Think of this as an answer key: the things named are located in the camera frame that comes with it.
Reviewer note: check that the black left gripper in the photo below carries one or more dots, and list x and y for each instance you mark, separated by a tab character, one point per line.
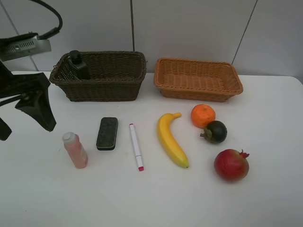
32	91

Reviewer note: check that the pink bottle white cap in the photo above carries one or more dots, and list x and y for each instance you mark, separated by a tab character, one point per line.
75	149

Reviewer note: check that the black plastic bottle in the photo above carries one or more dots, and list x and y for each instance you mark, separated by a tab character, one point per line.
78	66

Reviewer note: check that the black whiteboard eraser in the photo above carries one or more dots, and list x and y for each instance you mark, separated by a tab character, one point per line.
106	139

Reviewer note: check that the white marker pink cap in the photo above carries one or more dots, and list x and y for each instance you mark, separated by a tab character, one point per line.
136	148

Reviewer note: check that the yellow banana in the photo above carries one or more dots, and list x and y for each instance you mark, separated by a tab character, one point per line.
168	142

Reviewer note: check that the orange mandarin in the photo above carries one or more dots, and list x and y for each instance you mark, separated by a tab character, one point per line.
201	115

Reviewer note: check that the dark purple mangosteen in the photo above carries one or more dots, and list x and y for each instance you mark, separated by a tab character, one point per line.
215	132

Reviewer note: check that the red pomegranate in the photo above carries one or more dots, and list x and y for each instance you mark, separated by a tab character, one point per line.
232	165

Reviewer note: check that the dark brown wicker basket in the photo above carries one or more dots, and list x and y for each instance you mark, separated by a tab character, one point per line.
115	76

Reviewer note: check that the orange wicker basket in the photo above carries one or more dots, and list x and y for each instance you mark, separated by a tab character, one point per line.
210	81

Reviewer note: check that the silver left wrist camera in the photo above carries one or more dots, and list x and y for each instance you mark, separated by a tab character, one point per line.
22	46

